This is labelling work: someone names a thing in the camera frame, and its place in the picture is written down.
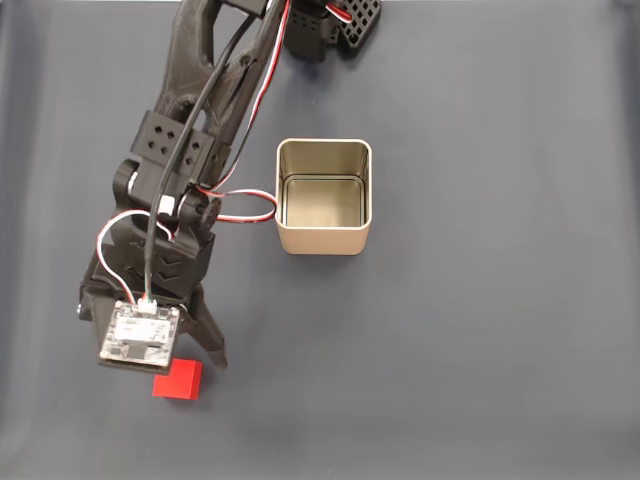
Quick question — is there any red white black servo cable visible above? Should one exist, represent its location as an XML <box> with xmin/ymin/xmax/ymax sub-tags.
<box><xmin>95</xmin><ymin>209</ymin><xmax>177</xmax><ymax>302</ymax></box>
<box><xmin>189</xmin><ymin>0</ymin><xmax>294</xmax><ymax>227</ymax></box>

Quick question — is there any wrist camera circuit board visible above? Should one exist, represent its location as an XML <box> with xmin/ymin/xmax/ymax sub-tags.
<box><xmin>97</xmin><ymin>298</ymin><xmax>182</xmax><ymax>374</ymax></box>

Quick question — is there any square beige metal tin container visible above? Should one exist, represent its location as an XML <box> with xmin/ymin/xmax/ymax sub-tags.
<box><xmin>275</xmin><ymin>138</ymin><xmax>374</xmax><ymax>257</ymax></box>

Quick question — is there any red cube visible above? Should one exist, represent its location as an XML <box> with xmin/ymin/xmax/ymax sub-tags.
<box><xmin>151</xmin><ymin>357</ymin><xmax>204</xmax><ymax>402</ymax></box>

